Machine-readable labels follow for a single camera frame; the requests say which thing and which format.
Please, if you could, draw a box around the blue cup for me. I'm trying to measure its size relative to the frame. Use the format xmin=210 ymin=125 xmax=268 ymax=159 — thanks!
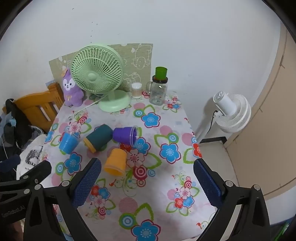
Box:
xmin=59 ymin=132 xmax=79 ymax=154

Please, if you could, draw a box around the teal cup with orange rim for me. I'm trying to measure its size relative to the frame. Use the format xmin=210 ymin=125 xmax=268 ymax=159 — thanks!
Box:
xmin=83 ymin=124 xmax=113 ymax=153

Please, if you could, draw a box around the purple cup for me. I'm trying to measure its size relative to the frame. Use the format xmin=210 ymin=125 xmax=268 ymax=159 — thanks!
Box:
xmin=112 ymin=126 xmax=138 ymax=147

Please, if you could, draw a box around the green cup on jar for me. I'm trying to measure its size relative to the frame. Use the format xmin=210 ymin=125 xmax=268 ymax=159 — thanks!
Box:
xmin=155 ymin=66 xmax=168 ymax=80

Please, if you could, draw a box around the white printed bag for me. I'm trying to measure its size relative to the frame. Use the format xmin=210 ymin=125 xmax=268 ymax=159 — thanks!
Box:
xmin=16 ymin=134 xmax=47 ymax=180

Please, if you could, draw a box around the dark clothes pile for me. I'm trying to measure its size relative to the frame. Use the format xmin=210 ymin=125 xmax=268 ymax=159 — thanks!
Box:
xmin=1 ymin=99 xmax=45 ymax=173

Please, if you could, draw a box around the floral tablecloth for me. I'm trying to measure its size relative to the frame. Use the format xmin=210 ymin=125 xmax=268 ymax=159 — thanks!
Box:
xmin=43 ymin=92 xmax=216 ymax=240

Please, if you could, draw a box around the white floor fan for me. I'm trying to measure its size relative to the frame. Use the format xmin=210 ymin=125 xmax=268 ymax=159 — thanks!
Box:
xmin=194 ymin=91 xmax=252 ymax=144

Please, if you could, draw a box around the orange wooden chair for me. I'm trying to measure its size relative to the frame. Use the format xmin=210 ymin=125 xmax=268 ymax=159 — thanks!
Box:
xmin=15 ymin=82 xmax=64 ymax=132

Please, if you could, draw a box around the purple plush bunny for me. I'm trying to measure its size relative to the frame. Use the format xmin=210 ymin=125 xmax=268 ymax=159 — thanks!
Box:
xmin=62 ymin=68 xmax=84 ymax=107

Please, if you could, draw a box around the glass mason jar mug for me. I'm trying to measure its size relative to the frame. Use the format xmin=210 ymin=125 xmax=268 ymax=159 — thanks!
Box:
xmin=146 ymin=75 xmax=168 ymax=106

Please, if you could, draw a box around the cotton swab container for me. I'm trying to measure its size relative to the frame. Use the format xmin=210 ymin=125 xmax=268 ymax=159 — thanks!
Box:
xmin=131 ymin=82 xmax=142 ymax=99

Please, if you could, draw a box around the green desk fan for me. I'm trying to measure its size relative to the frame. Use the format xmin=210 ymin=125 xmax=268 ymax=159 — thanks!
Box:
xmin=70 ymin=45 xmax=131 ymax=113

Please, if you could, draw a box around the beige cartoon poster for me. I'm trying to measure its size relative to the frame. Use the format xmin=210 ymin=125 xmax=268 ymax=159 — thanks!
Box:
xmin=49 ymin=43 xmax=153 ymax=91

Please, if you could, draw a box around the white fan power cable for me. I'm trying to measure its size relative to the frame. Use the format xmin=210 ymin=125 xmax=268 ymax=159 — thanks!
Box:
xmin=73 ymin=94 xmax=107 ymax=114

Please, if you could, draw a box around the black floor fan cable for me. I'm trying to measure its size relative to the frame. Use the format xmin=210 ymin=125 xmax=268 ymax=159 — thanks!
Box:
xmin=206 ymin=110 xmax=220 ymax=135

